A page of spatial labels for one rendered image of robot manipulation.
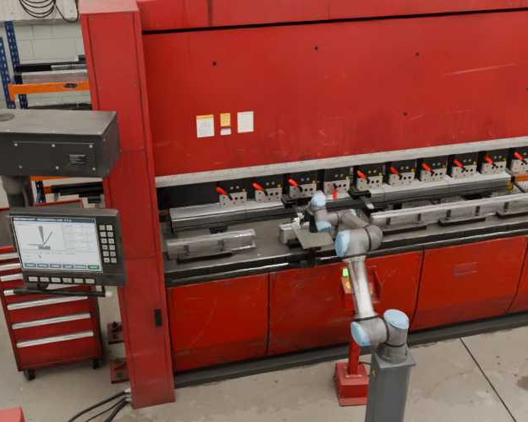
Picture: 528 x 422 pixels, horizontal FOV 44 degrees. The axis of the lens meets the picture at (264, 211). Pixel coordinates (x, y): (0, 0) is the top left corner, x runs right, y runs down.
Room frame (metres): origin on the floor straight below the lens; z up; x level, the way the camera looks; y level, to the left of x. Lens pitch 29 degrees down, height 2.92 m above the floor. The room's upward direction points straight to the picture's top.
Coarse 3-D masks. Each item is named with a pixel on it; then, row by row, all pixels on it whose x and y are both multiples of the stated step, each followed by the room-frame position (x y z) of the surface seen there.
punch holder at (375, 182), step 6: (378, 162) 3.35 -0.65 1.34; (354, 168) 3.39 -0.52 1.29; (360, 168) 3.33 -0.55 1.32; (366, 168) 3.33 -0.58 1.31; (372, 168) 3.34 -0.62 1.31; (378, 168) 3.35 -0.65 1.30; (354, 174) 3.39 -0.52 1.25; (366, 174) 3.34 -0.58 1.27; (372, 174) 3.34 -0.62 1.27; (378, 174) 3.35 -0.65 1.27; (354, 180) 3.39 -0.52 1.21; (360, 180) 3.32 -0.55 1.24; (372, 180) 3.34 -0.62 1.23; (378, 180) 3.36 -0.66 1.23; (354, 186) 3.38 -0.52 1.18; (360, 186) 3.32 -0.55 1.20; (366, 186) 3.33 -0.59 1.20; (372, 186) 3.34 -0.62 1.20; (378, 186) 3.35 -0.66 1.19
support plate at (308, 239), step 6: (294, 228) 3.20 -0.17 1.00; (300, 234) 3.13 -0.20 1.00; (306, 234) 3.13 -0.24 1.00; (312, 234) 3.13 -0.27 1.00; (318, 234) 3.13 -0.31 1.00; (324, 234) 3.13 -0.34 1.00; (300, 240) 3.06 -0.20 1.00; (306, 240) 3.06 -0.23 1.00; (312, 240) 3.06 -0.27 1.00; (318, 240) 3.06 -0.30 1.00; (324, 240) 3.06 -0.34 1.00; (330, 240) 3.06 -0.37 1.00; (306, 246) 3.00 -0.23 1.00; (312, 246) 3.01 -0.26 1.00; (318, 246) 3.02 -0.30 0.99
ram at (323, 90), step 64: (192, 64) 3.10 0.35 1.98; (256, 64) 3.18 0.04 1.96; (320, 64) 3.26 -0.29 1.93; (384, 64) 3.35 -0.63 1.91; (448, 64) 3.44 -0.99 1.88; (512, 64) 3.54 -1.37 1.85; (192, 128) 3.10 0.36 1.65; (256, 128) 3.18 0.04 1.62; (320, 128) 3.27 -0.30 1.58; (384, 128) 3.36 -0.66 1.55; (448, 128) 3.46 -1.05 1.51; (512, 128) 3.56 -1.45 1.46
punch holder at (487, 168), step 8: (480, 152) 3.57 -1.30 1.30; (488, 152) 3.52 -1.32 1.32; (496, 152) 3.54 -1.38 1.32; (504, 152) 3.55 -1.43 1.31; (480, 160) 3.56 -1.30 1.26; (496, 160) 3.54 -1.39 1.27; (480, 168) 3.55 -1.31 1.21; (488, 168) 3.53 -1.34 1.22; (496, 168) 3.54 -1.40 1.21; (504, 168) 3.55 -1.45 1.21
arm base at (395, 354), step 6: (384, 342) 2.38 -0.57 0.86; (378, 348) 2.40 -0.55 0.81; (384, 348) 2.37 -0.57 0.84; (390, 348) 2.35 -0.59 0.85; (396, 348) 2.35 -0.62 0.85; (402, 348) 2.35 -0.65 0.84; (378, 354) 2.38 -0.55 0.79; (384, 354) 2.36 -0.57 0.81; (390, 354) 2.34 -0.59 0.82; (396, 354) 2.34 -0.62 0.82; (402, 354) 2.35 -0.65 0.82; (384, 360) 2.35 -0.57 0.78; (390, 360) 2.33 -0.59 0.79; (396, 360) 2.33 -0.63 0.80; (402, 360) 2.34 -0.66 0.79
